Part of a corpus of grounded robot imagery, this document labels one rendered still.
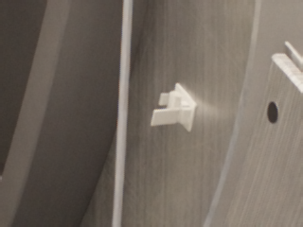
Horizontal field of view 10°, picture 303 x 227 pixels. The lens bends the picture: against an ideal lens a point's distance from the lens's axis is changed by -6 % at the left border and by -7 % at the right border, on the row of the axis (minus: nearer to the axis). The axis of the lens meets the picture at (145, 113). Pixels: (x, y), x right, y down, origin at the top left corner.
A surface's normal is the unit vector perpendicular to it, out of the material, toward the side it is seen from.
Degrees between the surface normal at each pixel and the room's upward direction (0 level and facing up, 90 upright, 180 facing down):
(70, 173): 126
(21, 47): 64
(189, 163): 90
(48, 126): 121
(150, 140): 90
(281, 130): 90
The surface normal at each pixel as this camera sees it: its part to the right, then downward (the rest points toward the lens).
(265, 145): -0.88, 0.04
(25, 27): 0.44, -0.32
